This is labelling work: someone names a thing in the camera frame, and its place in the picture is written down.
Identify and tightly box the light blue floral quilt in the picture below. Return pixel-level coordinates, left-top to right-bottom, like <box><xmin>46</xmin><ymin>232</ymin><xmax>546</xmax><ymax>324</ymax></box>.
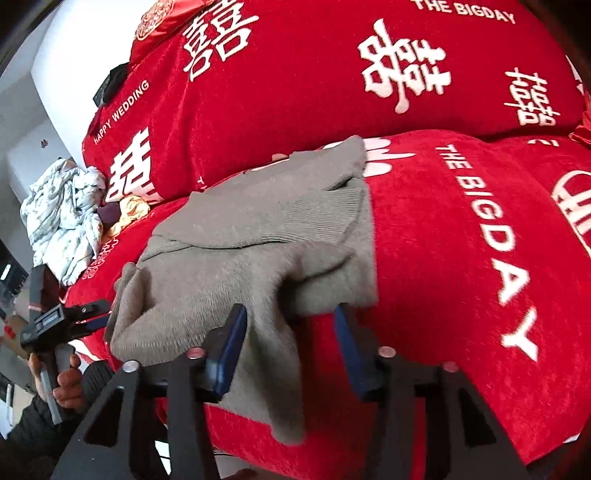
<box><xmin>20</xmin><ymin>159</ymin><xmax>106</xmax><ymax>287</ymax></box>

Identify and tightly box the dark purple garment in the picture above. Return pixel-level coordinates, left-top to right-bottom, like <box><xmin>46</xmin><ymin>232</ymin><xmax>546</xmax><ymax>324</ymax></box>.
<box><xmin>97</xmin><ymin>202</ymin><xmax>121</xmax><ymax>230</ymax></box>

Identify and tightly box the pale orange garment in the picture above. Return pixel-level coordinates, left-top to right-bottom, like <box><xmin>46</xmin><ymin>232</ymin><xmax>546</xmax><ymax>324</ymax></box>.
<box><xmin>102</xmin><ymin>195</ymin><xmax>150</xmax><ymax>243</ymax></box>

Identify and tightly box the red embroidered cushion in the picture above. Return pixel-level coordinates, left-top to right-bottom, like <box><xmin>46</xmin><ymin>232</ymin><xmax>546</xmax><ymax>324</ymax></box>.
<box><xmin>569</xmin><ymin>90</ymin><xmax>591</xmax><ymax>148</ymax></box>

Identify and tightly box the left hand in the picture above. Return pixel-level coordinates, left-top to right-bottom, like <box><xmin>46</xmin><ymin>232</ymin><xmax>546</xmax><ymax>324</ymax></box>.
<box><xmin>28</xmin><ymin>353</ymin><xmax>85</xmax><ymax>413</ymax></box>

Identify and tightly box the grey knit sweater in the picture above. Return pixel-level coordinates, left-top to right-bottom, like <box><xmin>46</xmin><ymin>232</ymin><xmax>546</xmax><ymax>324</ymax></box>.
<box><xmin>105</xmin><ymin>136</ymin><xmax>378</xmax><ymax>445</ymax></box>

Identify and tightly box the red wedding bed cover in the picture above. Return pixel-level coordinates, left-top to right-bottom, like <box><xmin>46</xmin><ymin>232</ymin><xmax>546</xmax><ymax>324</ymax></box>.
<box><xmin>66</xmin><ymin>1</ymin><xmax>590</xmax><ymax>479</ymax></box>

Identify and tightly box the black sleeve left forearm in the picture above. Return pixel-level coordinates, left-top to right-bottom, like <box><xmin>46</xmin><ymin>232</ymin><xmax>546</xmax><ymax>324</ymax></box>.
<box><xmin>1</xmin><ymin>361</ymin><xmax>113</xmax><ymax>479</ymax></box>

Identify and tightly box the red embroidered pillow at headboard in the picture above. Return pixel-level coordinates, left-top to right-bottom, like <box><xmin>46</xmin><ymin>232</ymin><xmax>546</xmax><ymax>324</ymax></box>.
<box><xmin>129</xmin><ymin>0</ymin><xmax>213</xmax><ymax>66</ymax></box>

